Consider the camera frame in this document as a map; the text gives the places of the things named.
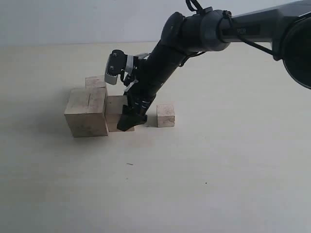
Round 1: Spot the smallest wooden cube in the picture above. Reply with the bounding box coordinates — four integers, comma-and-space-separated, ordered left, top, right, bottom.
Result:
156, 104, 175, 128

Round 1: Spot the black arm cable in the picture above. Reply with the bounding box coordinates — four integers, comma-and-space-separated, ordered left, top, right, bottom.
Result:
179, 0, 282, 67

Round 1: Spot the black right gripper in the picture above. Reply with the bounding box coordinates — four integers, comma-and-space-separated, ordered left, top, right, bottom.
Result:
117, 58, 160, 132

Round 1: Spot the third largest wooden cube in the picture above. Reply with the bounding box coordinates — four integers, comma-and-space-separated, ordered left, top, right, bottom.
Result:
85, 75, 106, 88

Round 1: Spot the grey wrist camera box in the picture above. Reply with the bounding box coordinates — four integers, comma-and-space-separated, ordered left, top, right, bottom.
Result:
104, 50, 134, 85

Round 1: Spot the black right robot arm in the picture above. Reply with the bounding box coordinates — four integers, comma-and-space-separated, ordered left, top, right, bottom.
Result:
107, 0, 311, 131

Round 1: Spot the second largest wooden cube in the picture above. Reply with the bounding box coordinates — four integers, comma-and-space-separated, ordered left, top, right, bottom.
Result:
105, 96, 127, 132

